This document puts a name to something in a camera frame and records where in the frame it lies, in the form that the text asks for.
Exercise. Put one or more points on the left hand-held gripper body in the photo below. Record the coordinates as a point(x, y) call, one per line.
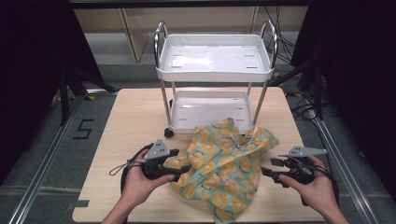
point(155, 152)

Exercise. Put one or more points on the black metal stand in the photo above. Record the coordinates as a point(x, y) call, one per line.
point(317, 93)
point(64, 99)

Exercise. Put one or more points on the black curtain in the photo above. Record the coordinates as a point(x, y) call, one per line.
point(358, 77)
point(31, 77)

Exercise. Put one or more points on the person's left hand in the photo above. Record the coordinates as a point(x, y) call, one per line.
point(137, 186)

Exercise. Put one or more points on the black tape strip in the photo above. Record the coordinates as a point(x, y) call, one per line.
point(79, 204)

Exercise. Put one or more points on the white two-tier cart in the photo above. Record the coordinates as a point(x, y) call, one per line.
point(214, 59)

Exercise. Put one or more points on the aluminium floor rail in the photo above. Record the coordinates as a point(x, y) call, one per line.
point(46, 158)
point(342, 168)

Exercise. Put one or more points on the person's right hand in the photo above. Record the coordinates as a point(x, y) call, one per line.
point(317, 193)

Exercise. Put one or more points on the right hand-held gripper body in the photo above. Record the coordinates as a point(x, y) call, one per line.
point(303, 151)

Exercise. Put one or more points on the beige wooden cabinet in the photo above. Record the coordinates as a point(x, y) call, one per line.
point(137, 31)

